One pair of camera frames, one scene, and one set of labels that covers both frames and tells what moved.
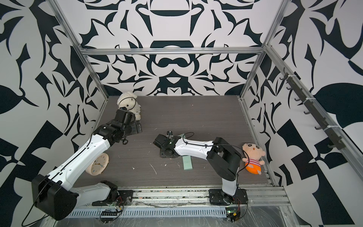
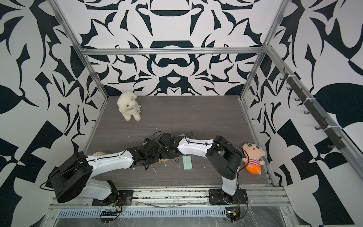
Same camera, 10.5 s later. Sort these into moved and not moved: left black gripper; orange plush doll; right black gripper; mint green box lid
Moved: left black gripper
Not moved: right black gripper; mint green box lid; orange plush doll
